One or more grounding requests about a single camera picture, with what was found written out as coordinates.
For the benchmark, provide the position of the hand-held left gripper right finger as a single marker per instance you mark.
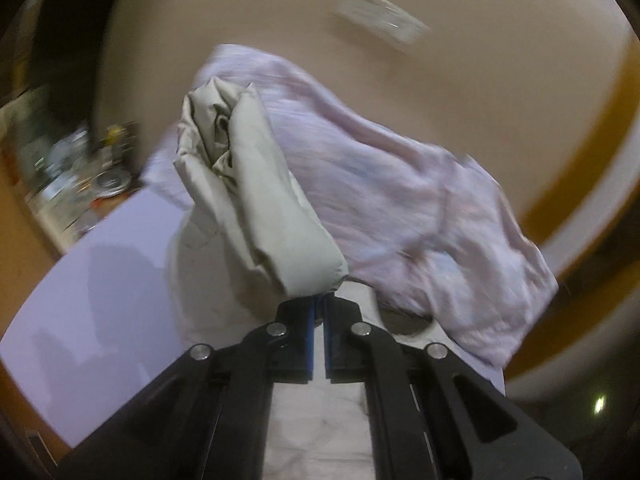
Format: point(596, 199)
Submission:
point(328, 345)

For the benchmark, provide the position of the cluttered dark shelf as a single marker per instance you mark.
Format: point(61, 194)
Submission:
point(70, 170)

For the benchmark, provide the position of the light grey puffer jacket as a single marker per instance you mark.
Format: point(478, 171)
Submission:
point(260, 195)

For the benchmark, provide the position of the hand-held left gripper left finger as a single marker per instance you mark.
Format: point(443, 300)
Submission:
point(310, 340)

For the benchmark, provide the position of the bed with lavender sheet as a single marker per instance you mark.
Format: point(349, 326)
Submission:
point(100, 285)

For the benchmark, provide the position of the brown wooden frame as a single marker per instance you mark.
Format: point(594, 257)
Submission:
point(595, 160)

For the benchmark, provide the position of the small glowing light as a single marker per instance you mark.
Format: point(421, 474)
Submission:
point(600, 404)

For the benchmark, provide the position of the pale pink blanket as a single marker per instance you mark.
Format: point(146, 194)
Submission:
point(380, 185)

